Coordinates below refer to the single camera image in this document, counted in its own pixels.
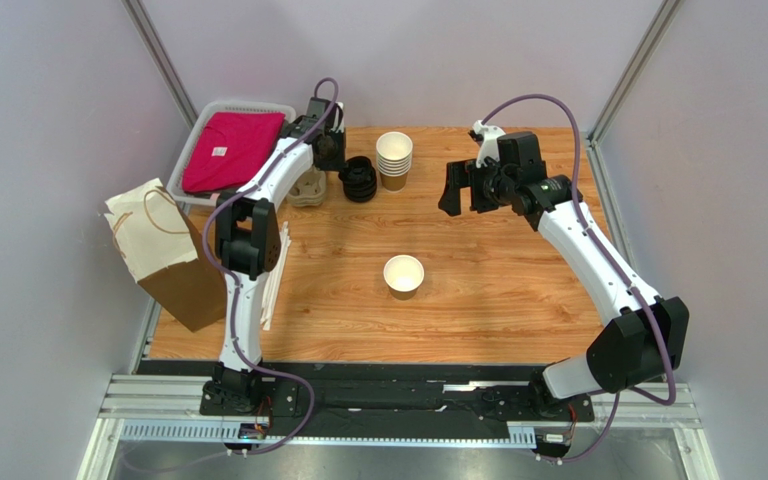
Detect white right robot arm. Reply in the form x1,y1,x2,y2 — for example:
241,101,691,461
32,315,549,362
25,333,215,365
438,125,689,405

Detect stack of black lids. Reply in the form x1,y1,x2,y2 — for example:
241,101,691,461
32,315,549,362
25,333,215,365
338,156,377,203

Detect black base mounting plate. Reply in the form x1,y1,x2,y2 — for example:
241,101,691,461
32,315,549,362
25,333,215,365
136,360,596,442

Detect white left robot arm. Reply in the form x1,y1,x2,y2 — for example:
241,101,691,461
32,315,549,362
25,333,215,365
204,97,345,411

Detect stack of paper cups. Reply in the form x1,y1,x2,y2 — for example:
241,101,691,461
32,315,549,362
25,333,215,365
376,131,413,192

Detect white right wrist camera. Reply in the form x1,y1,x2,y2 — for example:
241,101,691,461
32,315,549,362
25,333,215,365
469,120,506,168

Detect aluminium frame rail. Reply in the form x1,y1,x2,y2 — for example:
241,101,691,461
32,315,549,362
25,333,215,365
79,375,718,479

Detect cardboard cup carrier tray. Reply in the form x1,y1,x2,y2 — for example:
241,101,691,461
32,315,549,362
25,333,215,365
286,167,327,207

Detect white plastic basket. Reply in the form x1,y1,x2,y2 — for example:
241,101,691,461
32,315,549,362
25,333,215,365
165,99,297,209

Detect brown paper bag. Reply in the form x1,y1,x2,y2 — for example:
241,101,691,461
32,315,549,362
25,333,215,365
104,179,226,332

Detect brown paper coffee cup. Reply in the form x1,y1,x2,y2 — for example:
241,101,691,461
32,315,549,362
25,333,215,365
382,255,425,300

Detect white paper straw bundle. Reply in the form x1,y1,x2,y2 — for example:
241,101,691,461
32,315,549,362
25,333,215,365
260,221,292,331

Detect pink folded cloth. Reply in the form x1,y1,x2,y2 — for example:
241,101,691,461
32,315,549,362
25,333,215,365
182,112,285,194

